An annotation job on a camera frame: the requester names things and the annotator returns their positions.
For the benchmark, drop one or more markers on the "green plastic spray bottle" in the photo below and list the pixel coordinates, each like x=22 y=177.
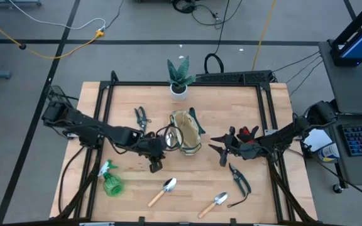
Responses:
x=112 y=186

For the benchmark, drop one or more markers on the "white yellow canister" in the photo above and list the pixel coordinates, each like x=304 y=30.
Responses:
x=329 y=152

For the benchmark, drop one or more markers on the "grey monitor desk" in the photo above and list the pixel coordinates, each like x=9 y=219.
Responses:
x=350 y=88

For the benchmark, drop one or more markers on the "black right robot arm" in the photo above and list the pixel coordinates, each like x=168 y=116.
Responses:
x=294 y=132

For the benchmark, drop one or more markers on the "black pruning shears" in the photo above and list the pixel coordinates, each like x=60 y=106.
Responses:
x=142 y=119

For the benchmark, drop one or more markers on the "white paper sheet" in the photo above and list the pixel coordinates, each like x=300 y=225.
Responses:
x=317 y=139

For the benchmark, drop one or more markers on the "black power supply box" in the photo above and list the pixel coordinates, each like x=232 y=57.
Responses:
x=57 y=94

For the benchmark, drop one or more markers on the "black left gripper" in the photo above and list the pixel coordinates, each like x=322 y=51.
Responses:
x=151 y=147

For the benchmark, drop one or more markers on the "beige green canvas gardening bag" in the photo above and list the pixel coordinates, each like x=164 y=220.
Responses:
x=190 y=135

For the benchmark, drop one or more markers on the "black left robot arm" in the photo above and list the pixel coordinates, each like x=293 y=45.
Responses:
x=83 y=124

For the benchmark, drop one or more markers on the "red black gardening glove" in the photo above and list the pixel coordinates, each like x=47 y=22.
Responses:
x=246 y=134

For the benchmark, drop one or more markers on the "black table edge clip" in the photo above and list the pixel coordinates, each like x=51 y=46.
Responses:
x=232 y=221
x=141 y=220

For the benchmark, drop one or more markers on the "black caster wheel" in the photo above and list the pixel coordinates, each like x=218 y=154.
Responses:
x=337 y=188

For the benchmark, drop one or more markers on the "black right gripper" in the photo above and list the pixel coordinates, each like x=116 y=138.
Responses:
x=247 y=151

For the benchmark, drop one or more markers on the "snake plant in white pot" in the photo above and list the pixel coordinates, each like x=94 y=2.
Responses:
x=178 y=94

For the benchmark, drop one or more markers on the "white metal bracket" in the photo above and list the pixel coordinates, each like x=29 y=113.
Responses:
x=96 y=224

